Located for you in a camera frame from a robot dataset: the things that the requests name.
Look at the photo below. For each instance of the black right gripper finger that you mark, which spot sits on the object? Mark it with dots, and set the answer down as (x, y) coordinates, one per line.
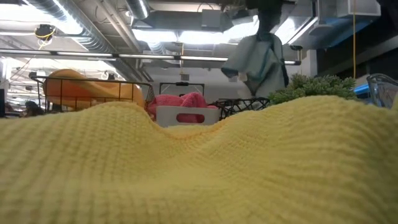
(267, 21)

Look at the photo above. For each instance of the grey towel with teal edge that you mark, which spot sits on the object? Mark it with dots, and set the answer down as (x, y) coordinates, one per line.
(258, 62)

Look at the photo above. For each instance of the pink microfiber towel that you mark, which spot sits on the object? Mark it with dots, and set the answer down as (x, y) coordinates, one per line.
(192, 99)
(164, 100)

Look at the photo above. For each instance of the large orange microfiber towel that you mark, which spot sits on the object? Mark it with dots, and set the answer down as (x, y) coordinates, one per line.
(124, 96)

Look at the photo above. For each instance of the yellow microfiber towel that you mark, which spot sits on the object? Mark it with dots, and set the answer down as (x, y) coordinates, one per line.
(186, 174)

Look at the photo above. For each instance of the grey ceiling box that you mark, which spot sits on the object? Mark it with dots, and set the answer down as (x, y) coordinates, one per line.
(211, 18)

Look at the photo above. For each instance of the green succulent plant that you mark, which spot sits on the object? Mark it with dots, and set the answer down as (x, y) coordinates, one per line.
(311, 87)

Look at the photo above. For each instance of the white ceiling unit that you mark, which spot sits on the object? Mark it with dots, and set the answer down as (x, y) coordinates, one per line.
(357, 7)

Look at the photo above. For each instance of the long ceiling light bar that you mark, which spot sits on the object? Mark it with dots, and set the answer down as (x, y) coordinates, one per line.
(149, 56)

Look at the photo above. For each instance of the clear plastic container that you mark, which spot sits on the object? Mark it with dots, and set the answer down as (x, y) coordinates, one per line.
(382, 90)

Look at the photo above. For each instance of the white plastic bin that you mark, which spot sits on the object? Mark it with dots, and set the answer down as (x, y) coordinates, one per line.
(164, 116)

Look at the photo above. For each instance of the sheet metal ceiling duct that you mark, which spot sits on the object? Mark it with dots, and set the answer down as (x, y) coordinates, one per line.
(298, 28)

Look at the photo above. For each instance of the blue ceiling duct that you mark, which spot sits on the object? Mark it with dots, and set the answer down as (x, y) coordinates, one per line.
(342, 29)

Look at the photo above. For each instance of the grey rectangular ceiling duct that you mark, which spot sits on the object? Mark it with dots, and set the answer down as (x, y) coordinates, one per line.
(180, 21)

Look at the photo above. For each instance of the small grey wall box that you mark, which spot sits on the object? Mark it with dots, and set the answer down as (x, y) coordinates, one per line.
(185, 77)

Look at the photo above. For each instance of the silver spiral air duct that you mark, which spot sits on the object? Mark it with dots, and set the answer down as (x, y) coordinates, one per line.
(90, 37)
(138, 7)

